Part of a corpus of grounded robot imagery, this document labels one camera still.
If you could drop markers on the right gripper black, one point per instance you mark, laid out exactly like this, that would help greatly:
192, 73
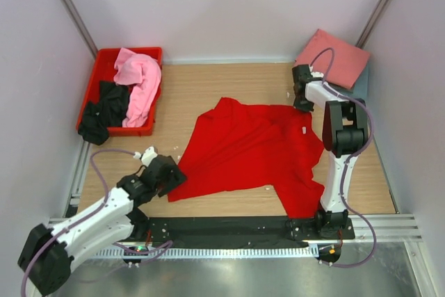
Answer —
300, 107

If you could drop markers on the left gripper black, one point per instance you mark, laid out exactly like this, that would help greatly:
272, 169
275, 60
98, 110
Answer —
176, 177

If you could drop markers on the red t-shirt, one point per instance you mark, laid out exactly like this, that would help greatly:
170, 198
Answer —
236, 146

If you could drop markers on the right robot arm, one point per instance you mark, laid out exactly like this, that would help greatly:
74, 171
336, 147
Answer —
345, 135

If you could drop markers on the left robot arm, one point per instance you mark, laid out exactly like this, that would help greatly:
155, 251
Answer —
52, 253

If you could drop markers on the folded grey-blue t-shirt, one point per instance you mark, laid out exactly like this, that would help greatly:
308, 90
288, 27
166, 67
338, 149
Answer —
360, 88

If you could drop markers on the folded salmon t-shirt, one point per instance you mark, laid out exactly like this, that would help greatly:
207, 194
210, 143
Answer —
341, 62

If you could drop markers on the black t-shirt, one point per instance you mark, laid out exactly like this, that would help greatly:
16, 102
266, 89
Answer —
109, 111

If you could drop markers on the pink t-shirt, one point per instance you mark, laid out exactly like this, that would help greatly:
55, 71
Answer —
143, 74

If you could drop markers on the red plastic bin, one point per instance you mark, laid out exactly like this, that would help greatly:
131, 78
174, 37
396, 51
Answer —
103, 70

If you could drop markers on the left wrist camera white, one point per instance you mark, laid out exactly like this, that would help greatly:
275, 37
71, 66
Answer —
147, 156

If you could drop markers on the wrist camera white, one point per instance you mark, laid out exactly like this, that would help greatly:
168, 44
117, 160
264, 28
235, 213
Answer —
317, 75
147, 156

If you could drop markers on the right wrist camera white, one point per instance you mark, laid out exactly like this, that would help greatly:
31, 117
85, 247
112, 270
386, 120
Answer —
317, 75

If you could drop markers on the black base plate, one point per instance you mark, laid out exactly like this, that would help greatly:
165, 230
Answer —
232, 233

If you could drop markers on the white slotted cable duct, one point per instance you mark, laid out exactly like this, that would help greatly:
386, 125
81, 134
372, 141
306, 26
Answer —
114, 252

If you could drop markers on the aluminium frame rail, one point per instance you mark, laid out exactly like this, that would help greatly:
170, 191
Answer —
383, 228

